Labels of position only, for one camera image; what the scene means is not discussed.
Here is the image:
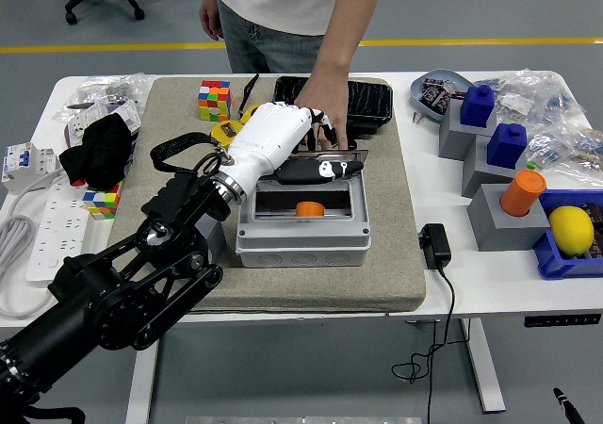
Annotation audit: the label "colourful puzzle cube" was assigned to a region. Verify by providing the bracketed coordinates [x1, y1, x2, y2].
[82, 180, 124, 220]
[197, 79, 236, 122]

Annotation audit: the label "black plastic tray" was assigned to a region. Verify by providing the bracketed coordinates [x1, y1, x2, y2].
[271, 75, 395, 142]

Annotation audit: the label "white circuit breaker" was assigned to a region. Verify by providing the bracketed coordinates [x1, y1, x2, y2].
[1, 141, 60, 195]

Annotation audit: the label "black power adapter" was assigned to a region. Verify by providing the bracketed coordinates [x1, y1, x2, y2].
[417, 222, 452, 270]

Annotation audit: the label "beige fabric mat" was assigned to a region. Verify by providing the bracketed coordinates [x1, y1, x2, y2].
[94, 75, 428, 316]

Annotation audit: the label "blue-grey bowl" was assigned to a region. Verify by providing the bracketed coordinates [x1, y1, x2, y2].
[409, 69, 474, 123]

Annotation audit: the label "yellow lemon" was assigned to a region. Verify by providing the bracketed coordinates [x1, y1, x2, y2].
[547, 205, 595, 257]

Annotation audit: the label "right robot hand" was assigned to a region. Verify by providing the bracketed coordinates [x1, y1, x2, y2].
[552, 386, 585, 424]

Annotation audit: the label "dark snack packets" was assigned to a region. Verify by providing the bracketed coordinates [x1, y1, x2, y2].
[420, 77, 467, 113]

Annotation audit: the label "yellow tape measure black label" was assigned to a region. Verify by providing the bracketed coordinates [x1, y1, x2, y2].
[238, 73, 261, 124]

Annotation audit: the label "black cloth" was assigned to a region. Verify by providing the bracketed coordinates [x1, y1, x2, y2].
[58, 114, 133, 191]

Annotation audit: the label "orange cylinder battery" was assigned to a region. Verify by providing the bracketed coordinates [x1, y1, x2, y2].
[295, 201, 325, 219]
[499, 169, 547, 218]

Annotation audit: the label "white table leg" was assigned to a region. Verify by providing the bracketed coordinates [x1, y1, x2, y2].
[124, 336, 162, 424]
[459, 318, 507, 415]

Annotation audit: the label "grey block with round hole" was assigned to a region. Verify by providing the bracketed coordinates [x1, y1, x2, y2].
[192, 204, 228, 268]
[466, 183, 552, 253]

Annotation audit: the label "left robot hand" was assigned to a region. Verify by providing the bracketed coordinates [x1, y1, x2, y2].
[220, 101, 366, 202]

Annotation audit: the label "yellow tape measure with strap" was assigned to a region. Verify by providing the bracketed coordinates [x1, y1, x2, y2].
[209, 119, 244, 151]

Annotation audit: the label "black table control panel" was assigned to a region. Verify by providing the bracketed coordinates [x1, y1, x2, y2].
[524, 314, 603, 329]

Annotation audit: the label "blue plastic block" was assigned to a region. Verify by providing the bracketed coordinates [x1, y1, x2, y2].
[485, 122, 528, 170]
[459, 84, 497, 129]

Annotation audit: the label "white wall socket pack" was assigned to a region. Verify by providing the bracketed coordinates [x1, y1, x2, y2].
[63, 101, 142, 150]

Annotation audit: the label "person's right hand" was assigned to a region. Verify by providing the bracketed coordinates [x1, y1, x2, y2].
[198, 0, 226, 42]

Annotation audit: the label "black adapter cord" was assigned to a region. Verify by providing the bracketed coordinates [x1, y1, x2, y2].
[390, 263, 472, 424]

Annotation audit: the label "grey electrical box with lid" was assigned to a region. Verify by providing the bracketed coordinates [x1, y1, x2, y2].
[235, 148, 373, 269]

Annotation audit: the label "person's left hand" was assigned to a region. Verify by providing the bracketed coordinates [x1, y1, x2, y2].
[294, 70, 352, 147]

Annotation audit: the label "white power strip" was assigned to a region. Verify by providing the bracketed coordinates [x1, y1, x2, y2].
[25, 174, 90, 283]

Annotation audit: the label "blue storage bin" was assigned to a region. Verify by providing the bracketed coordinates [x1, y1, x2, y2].
[532, 188, 603, 281]

